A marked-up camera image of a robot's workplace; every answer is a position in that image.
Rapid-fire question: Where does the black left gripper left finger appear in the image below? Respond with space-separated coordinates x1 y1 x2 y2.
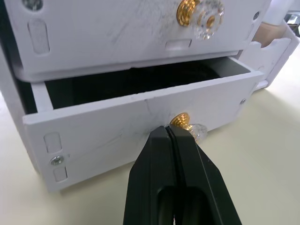
126 125 179 225

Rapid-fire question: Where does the white drawer with scuffed front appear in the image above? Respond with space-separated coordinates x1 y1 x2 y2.
22 56 265 194

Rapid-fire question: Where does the beige bottle with white cap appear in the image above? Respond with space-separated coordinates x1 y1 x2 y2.
254 0 288 47

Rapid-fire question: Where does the white drawer with crystal knob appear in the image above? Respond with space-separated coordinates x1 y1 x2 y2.
4 0 272 71

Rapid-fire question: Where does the white makeup organizer box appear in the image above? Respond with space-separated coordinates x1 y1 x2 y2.
0 0 295 169

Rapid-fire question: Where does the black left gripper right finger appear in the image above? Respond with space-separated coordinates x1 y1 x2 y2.
168 123 242 225

